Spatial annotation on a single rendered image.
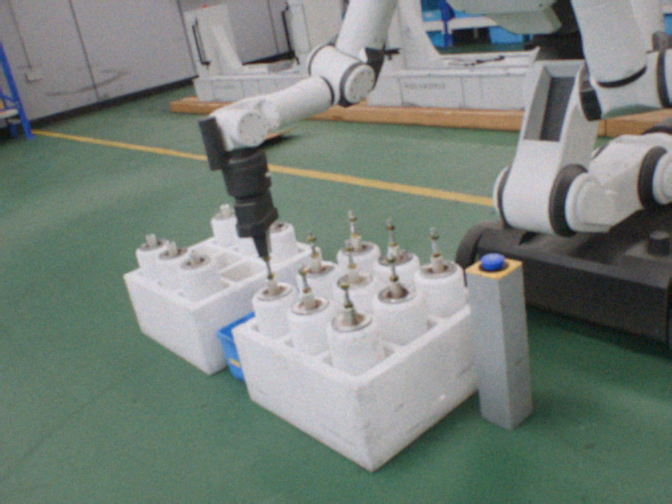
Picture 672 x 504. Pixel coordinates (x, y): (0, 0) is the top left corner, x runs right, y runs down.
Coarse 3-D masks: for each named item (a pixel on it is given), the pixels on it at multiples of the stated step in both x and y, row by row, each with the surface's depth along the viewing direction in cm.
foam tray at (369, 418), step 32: (256, 320) 142; (448, 320) 128; (256, 352) 136; (288, 352) 127; (384, 352) 124; (416, 352) 121; (448, 352) 127; (256, 384) 142; (288, 384) 130; (320, 384) 120; (352, 384) 114; (384, 384) 116; (416, 384) 122; (448, 384) 129; (288, 416) 136; (320, 416) 125; (352, 416) 116; (384, 416) 118; (416, 416) 124; (352, 448) 121; (384, 448) 120
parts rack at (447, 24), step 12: (444, 0) 654; (444, 12) 661; (432, 24) 678; (444, 24) 666; (456, 24) 654; (468, 24) 643; (480, 24) 632; (492, 24) 622; (444, 36) 671; (480, 36) 706
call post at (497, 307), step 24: (480, 288) 114; (504, 288) 112; (480, 312) 117; (504, 312) 114; (480, 336) 119; (504, 336) 115; (480, 360) 121; (504, 360) 117; (528, 360) 122; (480, 384) 124; (504, 384) 119; (528, 384) 123; (504, 408) 121; (528, 408) 125
